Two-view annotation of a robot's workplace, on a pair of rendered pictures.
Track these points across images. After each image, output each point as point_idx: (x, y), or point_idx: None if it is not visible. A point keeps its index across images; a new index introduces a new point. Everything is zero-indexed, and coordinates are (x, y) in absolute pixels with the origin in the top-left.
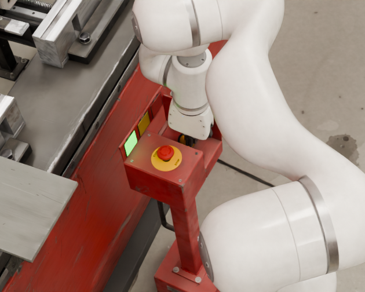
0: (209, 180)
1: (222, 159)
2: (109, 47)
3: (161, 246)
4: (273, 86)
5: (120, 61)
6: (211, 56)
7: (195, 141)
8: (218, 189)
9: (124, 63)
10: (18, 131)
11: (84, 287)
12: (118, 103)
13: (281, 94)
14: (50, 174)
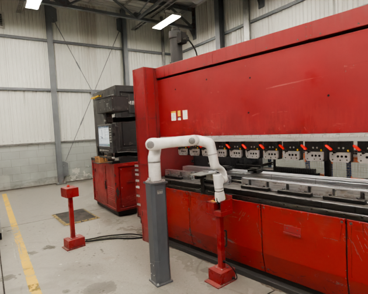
0: (261, 289)
1: (270, 293)
2: (245, 189)
3: (238, 276)
4: (172, 138)
5: (240, 190)
6: (216, 175)
7: (219, 206)
8: (256, 290)
9: (241, 192)
10: (225, 184)
11: (212, 231)
12: (236, 200)
13: (170, 139)
14: (204, 174)
